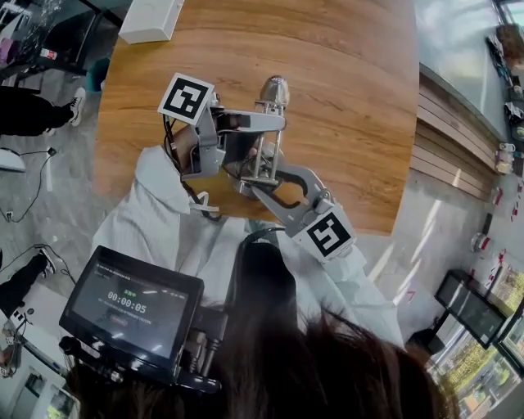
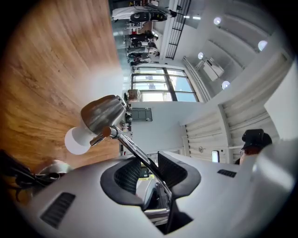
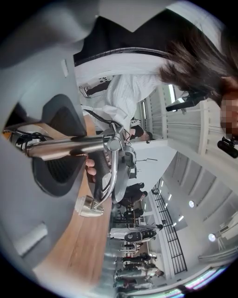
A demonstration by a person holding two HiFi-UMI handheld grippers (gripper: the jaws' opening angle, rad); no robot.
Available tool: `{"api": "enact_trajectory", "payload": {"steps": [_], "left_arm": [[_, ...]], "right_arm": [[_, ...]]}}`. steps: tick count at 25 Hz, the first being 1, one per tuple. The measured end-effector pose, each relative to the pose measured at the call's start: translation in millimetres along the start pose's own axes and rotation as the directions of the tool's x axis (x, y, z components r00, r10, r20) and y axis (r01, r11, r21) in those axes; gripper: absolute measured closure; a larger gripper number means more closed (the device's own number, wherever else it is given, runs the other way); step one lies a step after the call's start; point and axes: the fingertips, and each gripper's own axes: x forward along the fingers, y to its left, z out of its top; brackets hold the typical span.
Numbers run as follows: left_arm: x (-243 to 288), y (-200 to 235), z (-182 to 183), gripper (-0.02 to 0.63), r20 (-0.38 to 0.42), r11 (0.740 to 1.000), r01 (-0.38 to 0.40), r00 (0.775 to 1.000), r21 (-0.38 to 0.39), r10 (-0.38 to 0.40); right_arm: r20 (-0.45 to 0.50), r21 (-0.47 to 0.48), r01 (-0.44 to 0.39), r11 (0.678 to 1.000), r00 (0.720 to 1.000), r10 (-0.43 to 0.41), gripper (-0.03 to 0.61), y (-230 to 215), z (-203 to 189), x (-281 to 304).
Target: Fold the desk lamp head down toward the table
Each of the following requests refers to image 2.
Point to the black head-mounted camera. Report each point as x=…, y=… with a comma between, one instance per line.
x=255, y=138

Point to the round ceiling smoke detector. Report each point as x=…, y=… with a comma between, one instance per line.
x=201, y=149

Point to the black balcony railing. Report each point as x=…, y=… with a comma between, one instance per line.
x=177, y=28

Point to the silver desk lamp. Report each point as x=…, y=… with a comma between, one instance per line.
x=102, y=114

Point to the round ceiling downlight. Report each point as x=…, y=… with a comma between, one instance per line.
x=217, y=20
x=225, y=85
x=201, y=55
x=262, y=45

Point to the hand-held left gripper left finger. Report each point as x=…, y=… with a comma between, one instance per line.
x=93, y=204

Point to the brown container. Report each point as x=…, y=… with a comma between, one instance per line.
x=134, y=95

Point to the gray door panel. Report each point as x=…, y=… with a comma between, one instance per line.
x=142, y=114

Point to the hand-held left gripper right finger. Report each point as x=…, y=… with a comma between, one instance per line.
x=209, y=197

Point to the large window wall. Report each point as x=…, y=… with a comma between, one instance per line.
x=163, y=84

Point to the cluster of bottles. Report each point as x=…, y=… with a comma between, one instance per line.
x=126, y=123

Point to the white air conditioner unit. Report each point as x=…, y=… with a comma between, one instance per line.
x=213, y=69

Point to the rectangular ceiling light panel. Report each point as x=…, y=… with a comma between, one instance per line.
x=215, y=156

